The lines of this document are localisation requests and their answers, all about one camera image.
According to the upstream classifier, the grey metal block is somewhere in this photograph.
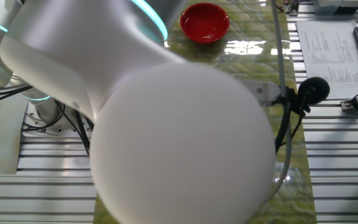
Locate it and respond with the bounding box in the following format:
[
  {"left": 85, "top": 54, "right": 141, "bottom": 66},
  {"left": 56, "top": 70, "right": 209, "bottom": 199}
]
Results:
[{"left": 312, "top": 0, "right": 358, "bottom": 16}]

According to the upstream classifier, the small metal bracket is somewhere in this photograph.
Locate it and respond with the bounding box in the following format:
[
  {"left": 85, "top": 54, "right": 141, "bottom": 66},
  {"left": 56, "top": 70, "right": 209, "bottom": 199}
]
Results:
[{"left": 286, "top": 0, "right": 301, "bottom": 17}]

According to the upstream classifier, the black cable bundle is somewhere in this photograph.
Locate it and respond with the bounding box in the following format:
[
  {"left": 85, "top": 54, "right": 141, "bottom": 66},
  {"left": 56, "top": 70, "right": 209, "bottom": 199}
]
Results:
[{"left": 0, "top": 84, "right": 95, "bottom": 158}]

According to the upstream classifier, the printed table paper sheet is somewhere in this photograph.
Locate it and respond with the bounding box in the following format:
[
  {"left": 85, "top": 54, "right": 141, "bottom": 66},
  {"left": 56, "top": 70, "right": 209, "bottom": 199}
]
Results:
[{"left": 296, "top": 19, "right": 358, "bottom": 101}]

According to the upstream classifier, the red bowl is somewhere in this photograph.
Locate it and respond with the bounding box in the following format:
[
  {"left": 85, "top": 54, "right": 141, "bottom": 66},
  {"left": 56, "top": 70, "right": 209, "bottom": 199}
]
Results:
[{"left": 180, "top": 2, "right": 231, "bottom": 45}]

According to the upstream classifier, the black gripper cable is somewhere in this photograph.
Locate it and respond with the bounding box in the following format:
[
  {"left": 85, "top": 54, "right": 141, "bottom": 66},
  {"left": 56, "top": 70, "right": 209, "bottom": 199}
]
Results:
[{"left": 273, "top": 86, "right": 306, "bottom": 154}]

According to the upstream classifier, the green marble pattern mat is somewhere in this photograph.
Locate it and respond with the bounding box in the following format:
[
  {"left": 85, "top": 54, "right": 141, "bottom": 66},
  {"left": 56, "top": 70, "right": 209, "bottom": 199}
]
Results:
[{"left": 93, "top": 0, "right": 318, "bottom": 224}]

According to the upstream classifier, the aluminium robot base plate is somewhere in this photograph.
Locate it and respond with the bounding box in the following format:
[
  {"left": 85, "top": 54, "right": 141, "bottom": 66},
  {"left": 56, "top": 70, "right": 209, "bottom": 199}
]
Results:
[{"left": 22, "top": 101, "right": 95, "bottom": 139}]

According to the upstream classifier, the black foam microphone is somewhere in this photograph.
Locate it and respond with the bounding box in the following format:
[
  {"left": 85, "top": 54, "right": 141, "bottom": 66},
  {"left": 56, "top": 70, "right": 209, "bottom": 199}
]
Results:
[{"left": 296, "top": 77, "right": 331, "bottom": 107}]

